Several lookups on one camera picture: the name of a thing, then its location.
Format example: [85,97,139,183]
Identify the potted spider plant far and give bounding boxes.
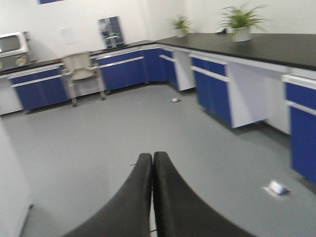
[167,15,195,38]

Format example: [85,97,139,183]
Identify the stainless steel glove box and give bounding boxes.
[0,32,38,72]

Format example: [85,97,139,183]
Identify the blue white lab bench cabinets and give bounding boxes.
[0,33,316,186]

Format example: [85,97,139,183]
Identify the white blue floor litter near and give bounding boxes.
[262,180,290,196]

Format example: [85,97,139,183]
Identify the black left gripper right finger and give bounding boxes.
[153,152,253,237]

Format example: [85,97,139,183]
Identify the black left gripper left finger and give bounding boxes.
[65,153,153,237]

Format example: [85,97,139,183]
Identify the white paper wall notice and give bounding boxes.
[61,27,77,45]

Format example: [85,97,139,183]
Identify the white floor litter far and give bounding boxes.
[170,97,181,103]

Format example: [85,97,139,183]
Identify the cream mesh office chair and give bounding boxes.
[61,51,106,107]

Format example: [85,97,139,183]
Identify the potted spider plant near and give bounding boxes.
[216,3,268,42]

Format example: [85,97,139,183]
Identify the grey pegboard drying rack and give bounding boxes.
[98,16,125,49]

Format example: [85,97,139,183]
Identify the potted spider plant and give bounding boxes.
[216,3,268,42]
[167,15,195,38]

